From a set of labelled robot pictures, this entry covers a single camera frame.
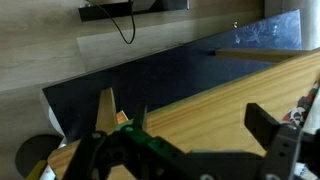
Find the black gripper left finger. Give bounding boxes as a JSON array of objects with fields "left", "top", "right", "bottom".
[{"left": 133, "top": 104, "right": 149, "bottom": 133}]

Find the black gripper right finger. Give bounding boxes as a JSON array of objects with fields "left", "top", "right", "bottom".
[{"left": 244, "top": 102, "right": 285, "bottom": 158}]

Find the green plastic bin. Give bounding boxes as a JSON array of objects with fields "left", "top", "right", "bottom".
[{"left": 114, "top": 120, "right": 184, "bottom": 155}]

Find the red patterned pouch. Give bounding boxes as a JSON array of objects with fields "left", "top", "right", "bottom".
[{"left": 281, "top": 81, "right": 320, "bottom": 130}]

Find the wooden table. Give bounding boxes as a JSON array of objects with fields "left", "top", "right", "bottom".
[{"left": 48, "top": 47, "right": 320, "bottom": 180}]

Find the white printed tote bag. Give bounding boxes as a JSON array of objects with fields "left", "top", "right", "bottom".
[{"left": 292, "top": 159, "right": 320, "bottom": 180}]

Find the dark round floor disc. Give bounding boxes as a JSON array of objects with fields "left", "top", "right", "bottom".
[{"left": 14, "top": 134, "right": 64, "bottom": 179}]

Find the yellow pole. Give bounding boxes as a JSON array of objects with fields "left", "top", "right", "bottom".
[{"left": 25, "top": 159, "right": 48, "bottom": 180}]

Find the thin black floor cable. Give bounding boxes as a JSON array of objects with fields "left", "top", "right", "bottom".
[{"left": 86, "top": 0, "right": 137, "bottom": 45}]

